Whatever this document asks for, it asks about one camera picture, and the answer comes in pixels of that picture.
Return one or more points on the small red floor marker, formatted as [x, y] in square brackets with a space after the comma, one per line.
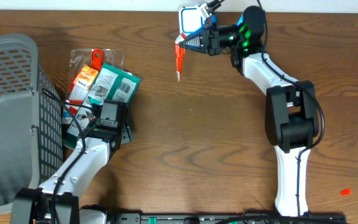
[346, 192]

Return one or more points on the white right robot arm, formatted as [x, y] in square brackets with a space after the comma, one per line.
[294, 120]

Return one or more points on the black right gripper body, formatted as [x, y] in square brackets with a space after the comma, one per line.
[213, 40]

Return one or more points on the red snack stick packet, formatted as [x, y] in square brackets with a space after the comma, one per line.
[179, 55]

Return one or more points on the green packaged item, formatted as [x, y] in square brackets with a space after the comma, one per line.
[117, 84]

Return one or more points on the grey plastic basket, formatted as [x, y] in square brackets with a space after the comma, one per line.
[30, 123]

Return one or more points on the white barcode scanner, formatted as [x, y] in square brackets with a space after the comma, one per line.
[190, 19]

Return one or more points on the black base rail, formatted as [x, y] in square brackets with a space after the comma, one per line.
[213, 218]

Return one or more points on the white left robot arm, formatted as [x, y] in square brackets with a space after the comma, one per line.
[57, 199]

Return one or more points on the red packaged item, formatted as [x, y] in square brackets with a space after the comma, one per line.
[86, 85]

